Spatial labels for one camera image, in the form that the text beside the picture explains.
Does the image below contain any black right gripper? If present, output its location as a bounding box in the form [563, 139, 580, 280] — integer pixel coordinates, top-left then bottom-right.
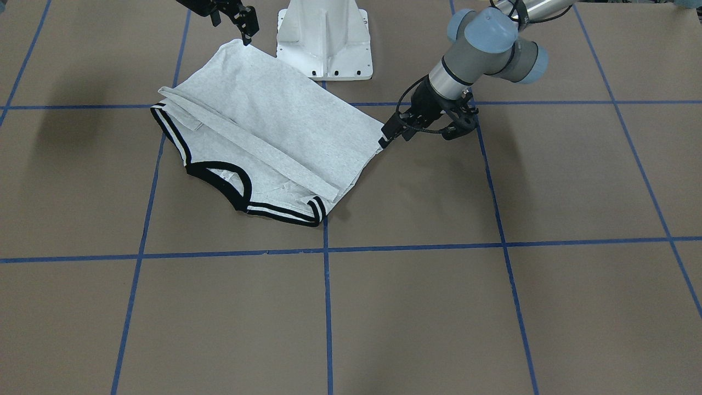
[177, 0, 260, 46]

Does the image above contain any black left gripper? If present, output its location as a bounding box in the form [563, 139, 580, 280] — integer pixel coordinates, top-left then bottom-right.
[378, 77, 443, 150]

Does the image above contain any grey cartoon print t-shirt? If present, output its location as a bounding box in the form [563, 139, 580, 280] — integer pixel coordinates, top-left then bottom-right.
[150, 38, 383, 227]

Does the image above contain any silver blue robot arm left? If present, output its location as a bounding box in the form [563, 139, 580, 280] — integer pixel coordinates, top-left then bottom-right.
[379, 1, 574, 148]

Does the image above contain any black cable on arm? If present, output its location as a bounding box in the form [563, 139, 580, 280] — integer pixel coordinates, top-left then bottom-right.
[394, 77, 478, 135]

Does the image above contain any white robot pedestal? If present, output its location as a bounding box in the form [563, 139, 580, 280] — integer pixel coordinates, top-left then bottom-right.
[276, 1, 373, 82]

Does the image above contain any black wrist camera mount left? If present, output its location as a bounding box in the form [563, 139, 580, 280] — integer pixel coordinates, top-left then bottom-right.
[439, 89, 479, 140]

